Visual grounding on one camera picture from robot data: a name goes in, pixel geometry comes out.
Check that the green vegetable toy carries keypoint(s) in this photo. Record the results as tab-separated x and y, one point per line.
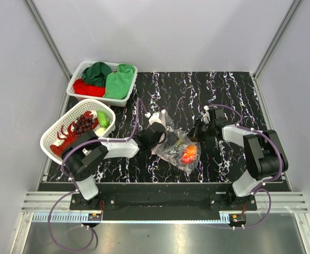
103	119

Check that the light green cloth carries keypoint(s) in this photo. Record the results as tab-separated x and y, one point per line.
119	82

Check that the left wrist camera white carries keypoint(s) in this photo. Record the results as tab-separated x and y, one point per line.
157	117

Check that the white radish toy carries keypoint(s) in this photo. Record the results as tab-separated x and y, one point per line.
102	130

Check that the purple grape bunch toy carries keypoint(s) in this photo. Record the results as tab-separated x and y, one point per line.
84	124

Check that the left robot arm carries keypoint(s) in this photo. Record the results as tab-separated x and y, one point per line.
83	156

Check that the white slotted cable duct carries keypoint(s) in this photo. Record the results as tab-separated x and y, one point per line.
79	217

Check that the dark green cloth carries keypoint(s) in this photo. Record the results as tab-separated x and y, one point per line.
96	74

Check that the yellow fruit toy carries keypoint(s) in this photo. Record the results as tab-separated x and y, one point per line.
179	142

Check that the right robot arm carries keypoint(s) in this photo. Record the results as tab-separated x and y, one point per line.
265	158

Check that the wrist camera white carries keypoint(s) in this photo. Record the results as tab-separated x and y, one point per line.
205	115
157	117

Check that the white basket with cloths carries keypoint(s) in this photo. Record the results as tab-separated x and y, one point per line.
113	102

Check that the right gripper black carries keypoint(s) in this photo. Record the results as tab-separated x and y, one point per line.
197	135

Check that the red cloth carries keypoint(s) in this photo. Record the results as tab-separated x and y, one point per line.
80	87

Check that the aluminium frame rail front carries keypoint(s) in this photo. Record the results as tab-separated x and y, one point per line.
280	201

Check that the red lobster toy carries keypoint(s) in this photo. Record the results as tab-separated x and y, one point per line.
68	137

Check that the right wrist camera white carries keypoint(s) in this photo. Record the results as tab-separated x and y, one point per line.
205	115

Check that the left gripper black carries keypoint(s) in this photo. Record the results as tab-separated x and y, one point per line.
164	134

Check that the clear zip top bag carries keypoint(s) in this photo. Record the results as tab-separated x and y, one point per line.
167	151

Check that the black marble pattern mat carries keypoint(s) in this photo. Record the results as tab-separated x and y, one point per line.
183	95

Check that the white perforated empty basket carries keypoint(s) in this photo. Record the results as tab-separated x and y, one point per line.
50	135

